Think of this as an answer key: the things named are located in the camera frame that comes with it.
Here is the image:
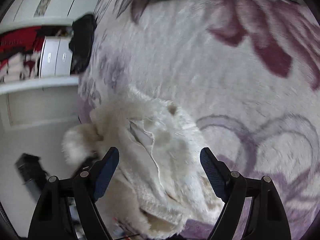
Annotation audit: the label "black garment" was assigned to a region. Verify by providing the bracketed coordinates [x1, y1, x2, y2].
[68, 13, 97, 74]

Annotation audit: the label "white wardrobe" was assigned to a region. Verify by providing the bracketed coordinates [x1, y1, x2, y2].
[1, 0, 99, 131]

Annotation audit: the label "red stacked wardrobe clothes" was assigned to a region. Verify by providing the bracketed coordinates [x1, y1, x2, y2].
[1, 26, 44, 85]

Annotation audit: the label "white fluffy sweater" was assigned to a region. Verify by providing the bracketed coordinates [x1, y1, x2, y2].
[62, 87, 223, 239]

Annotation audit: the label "floral purple bed blanket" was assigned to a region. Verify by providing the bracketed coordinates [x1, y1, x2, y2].
[78, 0, 319, 239]

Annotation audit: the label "black floor basket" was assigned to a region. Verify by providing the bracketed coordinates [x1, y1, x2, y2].
[15, 153, 48, 202]

